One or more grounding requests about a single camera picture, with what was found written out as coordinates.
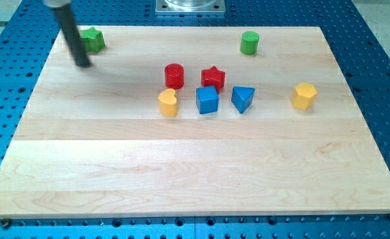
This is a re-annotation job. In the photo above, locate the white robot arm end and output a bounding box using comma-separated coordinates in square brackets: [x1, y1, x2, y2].
[43, 0, 72, 8]

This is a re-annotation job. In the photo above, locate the light wooden board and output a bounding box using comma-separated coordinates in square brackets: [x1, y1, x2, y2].
[0, 26, 390, 218]

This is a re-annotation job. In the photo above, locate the left board stop screw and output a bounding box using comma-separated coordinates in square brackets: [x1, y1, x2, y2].
[0, 218, 11, 230]

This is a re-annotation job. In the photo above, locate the blue cube block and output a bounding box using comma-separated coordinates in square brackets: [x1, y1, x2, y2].
[195, 86, 219, 114]

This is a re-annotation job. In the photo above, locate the yellow heart block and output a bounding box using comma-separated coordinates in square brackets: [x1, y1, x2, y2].
[157, 88, 178, 117]

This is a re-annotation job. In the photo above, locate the red star block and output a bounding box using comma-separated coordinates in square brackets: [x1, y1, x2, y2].
[201, 66, 226, 94]

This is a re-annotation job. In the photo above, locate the red cylinder block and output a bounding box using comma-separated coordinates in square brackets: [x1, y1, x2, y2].
[164, 63, 184, 90]

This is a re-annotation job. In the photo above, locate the blue triangle block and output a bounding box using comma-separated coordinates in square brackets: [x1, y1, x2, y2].
[231, 86, 255, 114]

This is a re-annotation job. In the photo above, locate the green cylinder block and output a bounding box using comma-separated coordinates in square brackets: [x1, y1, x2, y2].
[240, 31, 260, 55]

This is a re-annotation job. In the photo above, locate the yellow hexagon block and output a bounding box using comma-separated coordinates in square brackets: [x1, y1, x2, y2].
[290, 82, 318, 110]

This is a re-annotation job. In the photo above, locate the green star block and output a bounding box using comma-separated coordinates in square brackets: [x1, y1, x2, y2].
[81, 27, 106, 52]

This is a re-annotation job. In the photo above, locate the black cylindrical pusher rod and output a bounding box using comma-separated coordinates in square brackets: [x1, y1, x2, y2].
[52, 4, 91, 68]

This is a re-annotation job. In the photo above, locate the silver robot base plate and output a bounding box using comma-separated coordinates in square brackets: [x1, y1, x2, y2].
[155, 0, 226, 13]

